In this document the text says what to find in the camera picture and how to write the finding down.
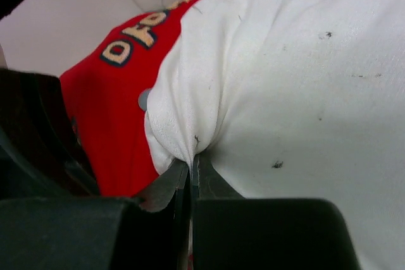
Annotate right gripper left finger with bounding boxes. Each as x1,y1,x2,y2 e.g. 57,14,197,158
1,164,188,269

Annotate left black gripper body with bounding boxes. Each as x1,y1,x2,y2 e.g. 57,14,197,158
1,68,100,199

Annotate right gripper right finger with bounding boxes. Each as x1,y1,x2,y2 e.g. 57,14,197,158
191,154,360,270

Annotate white pillow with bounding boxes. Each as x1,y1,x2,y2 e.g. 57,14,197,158
145,0,404,269

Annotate red cartoon print pillowcase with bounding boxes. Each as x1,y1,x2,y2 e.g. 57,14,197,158
60,0,198,197

